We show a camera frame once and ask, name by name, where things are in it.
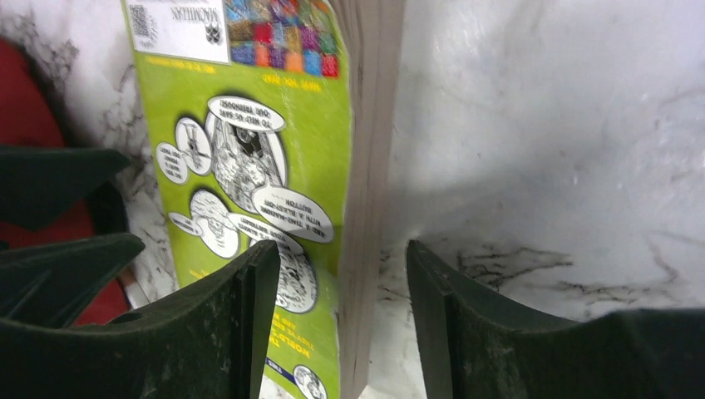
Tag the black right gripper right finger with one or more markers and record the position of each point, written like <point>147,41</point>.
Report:
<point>476,343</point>

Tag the green yellow paperback book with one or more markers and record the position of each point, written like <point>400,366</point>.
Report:
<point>272,120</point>

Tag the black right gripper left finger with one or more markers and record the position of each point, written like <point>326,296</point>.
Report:
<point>207,340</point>

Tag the red backpack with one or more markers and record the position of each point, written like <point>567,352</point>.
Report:
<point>63,226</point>

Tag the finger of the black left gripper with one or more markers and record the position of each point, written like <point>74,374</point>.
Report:
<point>38,184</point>
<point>50,285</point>

